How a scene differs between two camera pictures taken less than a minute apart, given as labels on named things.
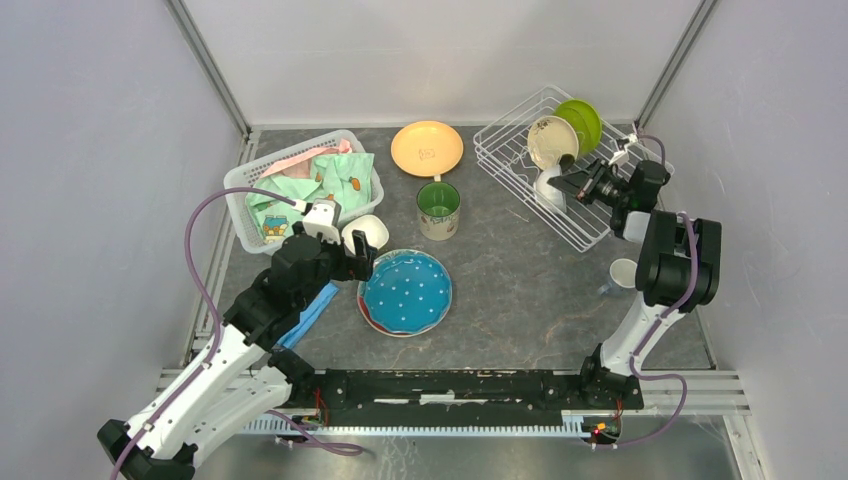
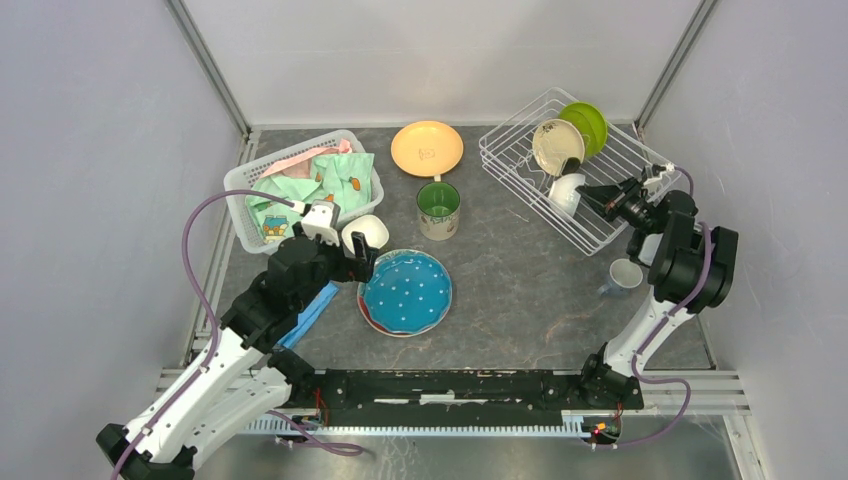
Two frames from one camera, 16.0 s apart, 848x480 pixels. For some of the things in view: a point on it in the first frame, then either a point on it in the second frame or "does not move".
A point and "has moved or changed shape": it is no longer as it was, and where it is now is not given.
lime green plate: (585, 120) has moved or changed shape
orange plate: (427, 148) does not move
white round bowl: (547, 193) has moved or changed shape
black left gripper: (352, 267) does not move
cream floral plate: (549, 138) does not move
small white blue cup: (622, 275) does not move
